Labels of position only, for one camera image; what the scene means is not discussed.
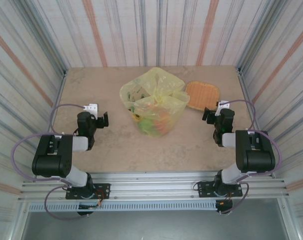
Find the green custard apple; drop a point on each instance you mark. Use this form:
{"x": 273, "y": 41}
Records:
{"x": 144, "y": 126}

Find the yellow avocado print plastic bag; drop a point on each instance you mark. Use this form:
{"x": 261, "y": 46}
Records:
{"x": 151, "y": 82}

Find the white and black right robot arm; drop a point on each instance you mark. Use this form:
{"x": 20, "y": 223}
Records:
{"x": 256, "y": 157}

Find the woven bamboo basket tray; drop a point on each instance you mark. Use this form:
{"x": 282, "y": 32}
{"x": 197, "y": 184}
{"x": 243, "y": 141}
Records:
{"x": 201, "y": 93}

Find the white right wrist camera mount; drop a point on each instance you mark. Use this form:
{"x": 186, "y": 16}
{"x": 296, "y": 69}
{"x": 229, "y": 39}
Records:
{"x": 223, "y": 105}

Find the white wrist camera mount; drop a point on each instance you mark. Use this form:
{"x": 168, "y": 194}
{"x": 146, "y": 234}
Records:
{"x": 223, "y": 105}
{"x": 91, "y": 108}

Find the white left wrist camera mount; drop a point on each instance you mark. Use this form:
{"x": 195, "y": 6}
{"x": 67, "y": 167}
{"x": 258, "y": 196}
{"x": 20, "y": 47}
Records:
{"x": 91, "y": 108}

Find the aluminium table side rail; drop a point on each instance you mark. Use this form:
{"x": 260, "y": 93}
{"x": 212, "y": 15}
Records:
{"x": 244, "y": 87}
{"x": 60, "y": 87}

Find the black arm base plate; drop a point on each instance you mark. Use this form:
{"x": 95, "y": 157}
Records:
{"x": 204, "y": 188}
{"x": 105, "y": 190}

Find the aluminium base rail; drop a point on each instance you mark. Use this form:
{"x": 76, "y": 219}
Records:
{"x": 151, "y": 185}

